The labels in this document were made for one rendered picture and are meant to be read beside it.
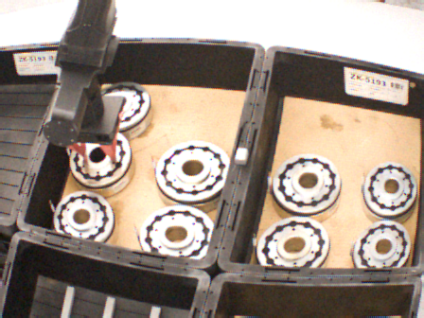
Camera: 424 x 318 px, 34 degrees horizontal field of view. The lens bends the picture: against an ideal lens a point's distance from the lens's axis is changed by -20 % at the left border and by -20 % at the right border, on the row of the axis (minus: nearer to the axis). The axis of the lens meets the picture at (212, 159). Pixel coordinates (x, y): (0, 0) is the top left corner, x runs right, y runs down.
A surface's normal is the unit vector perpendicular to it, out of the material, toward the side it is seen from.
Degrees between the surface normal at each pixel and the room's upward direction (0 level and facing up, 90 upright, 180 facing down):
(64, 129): 94
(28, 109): 0
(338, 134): 0
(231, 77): 90
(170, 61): 90
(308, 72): 90
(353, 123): 0
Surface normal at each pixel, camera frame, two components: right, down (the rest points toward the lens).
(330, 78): -0.20, 0.76
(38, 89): -0.09, -0.64
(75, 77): 0.24, -0.54
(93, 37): -0.15, 0.89
